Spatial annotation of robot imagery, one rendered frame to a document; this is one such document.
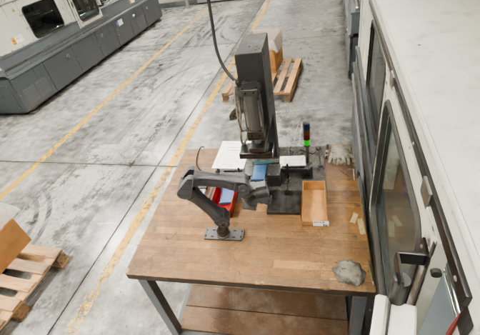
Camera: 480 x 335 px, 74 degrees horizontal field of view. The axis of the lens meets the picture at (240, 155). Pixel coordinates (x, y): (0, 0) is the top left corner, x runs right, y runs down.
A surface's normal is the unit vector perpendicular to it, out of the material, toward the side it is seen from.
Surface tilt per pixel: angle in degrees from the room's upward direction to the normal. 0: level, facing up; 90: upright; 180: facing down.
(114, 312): 0
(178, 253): 0
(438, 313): 0
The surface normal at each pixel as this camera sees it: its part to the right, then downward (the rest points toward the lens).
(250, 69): -0.17, 0.62
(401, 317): -0.26, -0.80
